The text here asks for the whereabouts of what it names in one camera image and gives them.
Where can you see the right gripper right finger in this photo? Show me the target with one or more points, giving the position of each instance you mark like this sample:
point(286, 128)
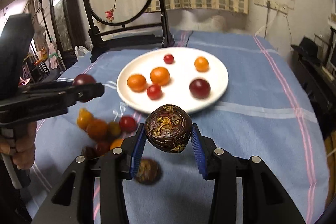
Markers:
point(265, 200)

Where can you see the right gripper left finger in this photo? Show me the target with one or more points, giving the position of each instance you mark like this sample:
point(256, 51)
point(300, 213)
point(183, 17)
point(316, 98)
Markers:
point(71, 199)

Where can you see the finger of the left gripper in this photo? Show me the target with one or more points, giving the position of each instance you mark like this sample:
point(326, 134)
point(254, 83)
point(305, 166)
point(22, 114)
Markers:
point(81, 93)

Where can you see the dark red plum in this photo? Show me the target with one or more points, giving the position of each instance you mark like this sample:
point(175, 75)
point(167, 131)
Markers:
point(83, 79)

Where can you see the yellow-orange kumquat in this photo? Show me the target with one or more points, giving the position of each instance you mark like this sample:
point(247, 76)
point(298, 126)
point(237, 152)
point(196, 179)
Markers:
point(84, 118)

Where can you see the large orange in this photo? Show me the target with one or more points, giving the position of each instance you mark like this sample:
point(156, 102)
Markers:
point(116, 143)

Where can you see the small yellow-green jujube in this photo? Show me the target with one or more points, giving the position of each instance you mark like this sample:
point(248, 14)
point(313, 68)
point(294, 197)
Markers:
point(114, 129)

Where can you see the orange mandarin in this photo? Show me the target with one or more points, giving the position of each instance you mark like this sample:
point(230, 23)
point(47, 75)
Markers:
point(97, 130)
point(160, 76)

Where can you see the dark swirled water chestnut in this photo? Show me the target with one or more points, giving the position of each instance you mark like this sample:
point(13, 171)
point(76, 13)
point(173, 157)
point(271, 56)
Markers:
point(168, 128)

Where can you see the person left hand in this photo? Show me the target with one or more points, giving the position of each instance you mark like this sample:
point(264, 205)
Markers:
point(25, 146)

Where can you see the red cherry tomato on plate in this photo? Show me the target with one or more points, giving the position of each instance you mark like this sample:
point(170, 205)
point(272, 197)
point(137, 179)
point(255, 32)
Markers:
point(154, 92)

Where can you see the blue striped tablecloth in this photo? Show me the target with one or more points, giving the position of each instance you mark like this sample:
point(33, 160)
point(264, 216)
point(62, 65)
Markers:
point(263, 112)

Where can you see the small red cherry tomato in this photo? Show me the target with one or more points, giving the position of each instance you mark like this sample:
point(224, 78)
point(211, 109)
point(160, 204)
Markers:
point(168, 59)

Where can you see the dark wooden cabinet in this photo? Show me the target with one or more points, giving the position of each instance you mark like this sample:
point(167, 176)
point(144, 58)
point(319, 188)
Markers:
point(68, 29)

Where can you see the embroidered round screen stand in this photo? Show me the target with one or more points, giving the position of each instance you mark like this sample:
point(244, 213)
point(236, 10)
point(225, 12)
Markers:
point(111, 25)

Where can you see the white oval plate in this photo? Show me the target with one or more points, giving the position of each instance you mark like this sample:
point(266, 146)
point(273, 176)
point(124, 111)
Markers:
point(182, 72)

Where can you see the dark purple plum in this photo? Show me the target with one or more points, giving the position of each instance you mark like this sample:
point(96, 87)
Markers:
point(200, 88)

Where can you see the small orange kumquat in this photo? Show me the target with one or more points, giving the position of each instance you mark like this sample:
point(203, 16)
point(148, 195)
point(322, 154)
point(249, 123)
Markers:
point(201, 64)

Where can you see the computer monitor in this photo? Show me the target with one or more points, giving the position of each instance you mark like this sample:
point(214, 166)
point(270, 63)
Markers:
point(329, 47)

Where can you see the black hat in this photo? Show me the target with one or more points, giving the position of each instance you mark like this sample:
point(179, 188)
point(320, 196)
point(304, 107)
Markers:
point(308, 49)

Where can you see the wall power strip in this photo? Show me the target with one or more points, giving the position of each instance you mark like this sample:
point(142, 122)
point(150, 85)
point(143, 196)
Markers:
point(274, 5)

